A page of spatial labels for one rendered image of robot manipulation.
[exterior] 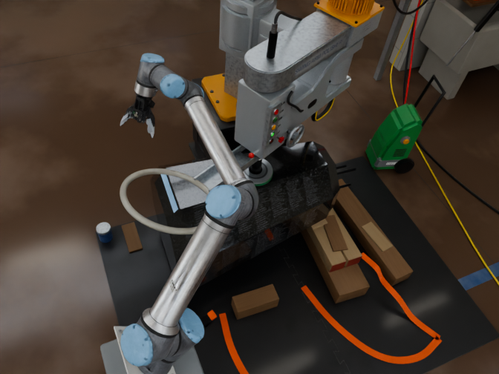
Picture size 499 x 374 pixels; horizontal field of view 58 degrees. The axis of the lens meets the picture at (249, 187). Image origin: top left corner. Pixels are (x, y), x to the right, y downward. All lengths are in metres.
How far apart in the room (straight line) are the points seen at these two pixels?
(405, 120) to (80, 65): 3.24
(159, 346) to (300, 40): 1.55
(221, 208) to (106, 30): 4.28
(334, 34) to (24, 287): 2.59
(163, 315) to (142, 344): 0.12
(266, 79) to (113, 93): 2.76
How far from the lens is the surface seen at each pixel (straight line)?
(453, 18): 4.92
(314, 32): 2.46
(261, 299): 3.13
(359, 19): 2.59
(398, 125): 3.93
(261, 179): 2.73
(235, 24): 2.97
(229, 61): 3.25
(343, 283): 3.28
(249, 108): 2.35
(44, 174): 4.10
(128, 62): 5.08
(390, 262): 3.51
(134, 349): 1.76
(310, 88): 2.56
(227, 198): 1.52
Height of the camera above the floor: 2.96
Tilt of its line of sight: 51 degrees down
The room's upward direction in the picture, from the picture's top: 7 degrees clockwise
